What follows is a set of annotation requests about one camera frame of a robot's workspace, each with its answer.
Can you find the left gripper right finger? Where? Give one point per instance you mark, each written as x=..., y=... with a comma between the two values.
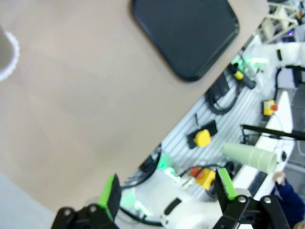
x=226, y=190

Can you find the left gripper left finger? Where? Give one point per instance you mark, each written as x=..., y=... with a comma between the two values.
x=112, y=198

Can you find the white scalloped paper coaster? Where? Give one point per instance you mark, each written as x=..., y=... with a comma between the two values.
x=16, y=51

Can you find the pale green stacked cups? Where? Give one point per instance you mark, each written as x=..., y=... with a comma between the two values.
x=252, y=156

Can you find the yellow box red stop button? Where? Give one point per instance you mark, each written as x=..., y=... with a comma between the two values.
x=206, y=177
x=268, y=107

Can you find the person in navy top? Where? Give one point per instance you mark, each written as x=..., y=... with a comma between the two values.
x=288, y=202

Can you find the black tripod leg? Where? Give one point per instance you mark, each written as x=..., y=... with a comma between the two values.
x=267, y=130

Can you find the white workbench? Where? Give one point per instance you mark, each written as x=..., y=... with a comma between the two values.
x=283, y=114

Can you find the black plastic serving tray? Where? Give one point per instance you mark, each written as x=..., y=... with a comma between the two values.
x=186, y=35

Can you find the aluminium slotted base plate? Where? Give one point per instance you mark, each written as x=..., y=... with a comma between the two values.
x=247, y=107

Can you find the cream metal frame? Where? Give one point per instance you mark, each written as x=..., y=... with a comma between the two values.
x=274, y=23

